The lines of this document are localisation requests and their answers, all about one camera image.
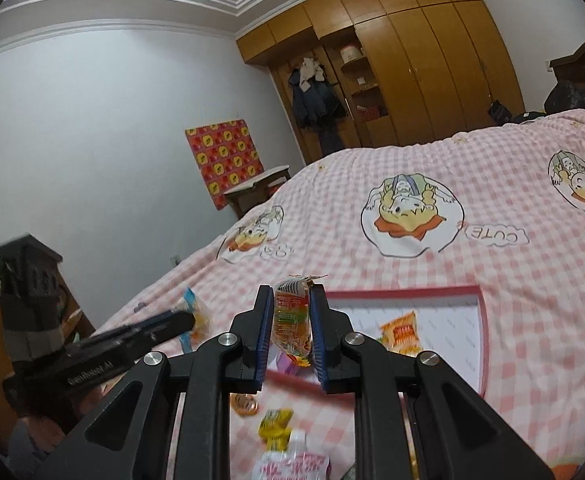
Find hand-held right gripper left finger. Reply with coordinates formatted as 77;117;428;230
35;285;276;480

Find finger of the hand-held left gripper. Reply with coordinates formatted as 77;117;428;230
80;312;196;356
92;310;183;343

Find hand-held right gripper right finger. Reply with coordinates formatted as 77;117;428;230
308;286;555;480

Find clear orange snack packet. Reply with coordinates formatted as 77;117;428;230
272;274;329;368

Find small clear jelly candy packet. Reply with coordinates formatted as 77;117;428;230
180;287;213;356

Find orange rice cracker packet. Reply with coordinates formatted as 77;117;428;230
379;310;425;356

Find yellow snack packet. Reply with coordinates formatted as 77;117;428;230
258;408;293;448

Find pink white jelly pouch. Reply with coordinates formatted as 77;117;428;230
252;432;330;480

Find shallow pink cardboard box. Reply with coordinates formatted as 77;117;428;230
265;285;489;397

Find dark wooden bedside table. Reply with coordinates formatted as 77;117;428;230
222;165;292;219

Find red yellow patterned board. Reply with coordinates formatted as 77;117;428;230
185;119;264;211

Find dark hanging coats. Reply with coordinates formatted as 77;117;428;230
287;57;347;156

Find wooden wardrobe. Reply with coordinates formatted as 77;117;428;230
236;0;525;161

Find black bundle on bed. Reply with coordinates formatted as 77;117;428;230
543;79;585;113

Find dark wooden headboard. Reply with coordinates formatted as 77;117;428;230
549;30;585;111

